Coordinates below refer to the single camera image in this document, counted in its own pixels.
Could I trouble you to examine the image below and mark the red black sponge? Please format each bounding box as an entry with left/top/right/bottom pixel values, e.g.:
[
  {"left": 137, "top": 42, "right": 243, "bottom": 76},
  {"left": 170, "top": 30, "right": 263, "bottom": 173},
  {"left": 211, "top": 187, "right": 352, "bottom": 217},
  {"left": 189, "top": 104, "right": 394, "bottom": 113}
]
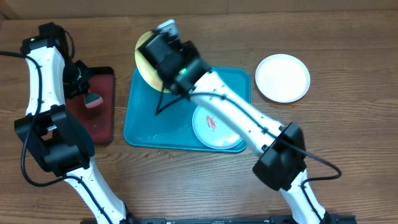
[{"left": 84, "top": 92, "right": 103, "bottom": 109}]

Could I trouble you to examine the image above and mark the yellow-green plate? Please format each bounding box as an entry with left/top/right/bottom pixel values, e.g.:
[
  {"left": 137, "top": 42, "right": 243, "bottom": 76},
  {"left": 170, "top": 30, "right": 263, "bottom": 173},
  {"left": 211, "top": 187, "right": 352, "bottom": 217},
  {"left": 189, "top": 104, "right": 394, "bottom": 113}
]
[{"left": 134, "top": 31, "right": 163, "bottom": 91}]

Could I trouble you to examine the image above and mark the light blue plate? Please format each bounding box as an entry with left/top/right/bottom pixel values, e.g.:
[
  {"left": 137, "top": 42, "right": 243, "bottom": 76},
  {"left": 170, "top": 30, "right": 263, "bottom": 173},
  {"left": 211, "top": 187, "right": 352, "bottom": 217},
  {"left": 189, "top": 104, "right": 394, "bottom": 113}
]
[{"left": 192, "top": 106, "right": 247, "bottom": 152}]

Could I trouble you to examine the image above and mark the white plate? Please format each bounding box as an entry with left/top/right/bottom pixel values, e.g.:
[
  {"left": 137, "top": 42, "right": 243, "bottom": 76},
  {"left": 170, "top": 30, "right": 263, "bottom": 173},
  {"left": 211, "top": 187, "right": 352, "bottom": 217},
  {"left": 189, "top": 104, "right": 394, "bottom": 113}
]
[{"left": 255, "top": 54, "right": 311, "bottom": 103}]

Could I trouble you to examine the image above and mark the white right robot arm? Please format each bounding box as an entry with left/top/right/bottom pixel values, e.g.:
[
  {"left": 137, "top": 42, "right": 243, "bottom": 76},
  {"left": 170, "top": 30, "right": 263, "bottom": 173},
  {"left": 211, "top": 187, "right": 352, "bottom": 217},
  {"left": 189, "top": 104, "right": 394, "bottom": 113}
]
[{"left": 135, "top": 31, "right": 331, "bottom": 223}]

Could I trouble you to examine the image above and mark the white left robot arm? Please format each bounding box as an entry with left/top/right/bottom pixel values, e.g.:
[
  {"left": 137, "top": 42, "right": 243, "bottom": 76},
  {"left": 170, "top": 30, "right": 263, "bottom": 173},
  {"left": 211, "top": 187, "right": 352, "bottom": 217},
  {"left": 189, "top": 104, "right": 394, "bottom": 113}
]
[{"left": 14, "top": 22, "right": 136, "bottom": 223}]

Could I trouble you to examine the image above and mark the dark red water tray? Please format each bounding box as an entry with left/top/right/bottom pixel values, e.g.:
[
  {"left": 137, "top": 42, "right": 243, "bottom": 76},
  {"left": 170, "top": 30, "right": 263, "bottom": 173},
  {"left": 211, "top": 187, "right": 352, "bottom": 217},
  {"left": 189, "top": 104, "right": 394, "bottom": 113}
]
[{"left": 66, "top": 67, "right": 116, "bottom": 145}]

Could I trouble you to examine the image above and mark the blue plastic tray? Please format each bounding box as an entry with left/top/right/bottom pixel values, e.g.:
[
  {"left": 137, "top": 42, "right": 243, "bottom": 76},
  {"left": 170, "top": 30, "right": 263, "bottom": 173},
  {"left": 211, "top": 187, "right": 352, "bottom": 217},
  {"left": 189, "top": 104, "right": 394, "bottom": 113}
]
[{"left": 123, "top": 67, "right": 251, "bottom": 153}]

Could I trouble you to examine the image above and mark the cardboard back wall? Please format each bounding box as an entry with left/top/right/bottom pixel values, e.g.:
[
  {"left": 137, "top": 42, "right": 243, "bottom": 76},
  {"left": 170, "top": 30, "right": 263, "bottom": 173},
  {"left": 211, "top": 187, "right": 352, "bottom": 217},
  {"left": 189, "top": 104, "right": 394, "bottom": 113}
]
[{"left": 1, "top": 0, "right": 397, "bottom": 20}]

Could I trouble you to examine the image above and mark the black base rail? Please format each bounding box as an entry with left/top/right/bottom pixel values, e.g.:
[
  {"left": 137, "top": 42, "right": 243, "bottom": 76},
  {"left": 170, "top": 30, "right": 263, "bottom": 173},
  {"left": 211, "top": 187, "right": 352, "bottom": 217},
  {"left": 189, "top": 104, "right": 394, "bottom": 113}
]
[{"left": 80, "top": 215, "right": 357, "bottom": 224}]

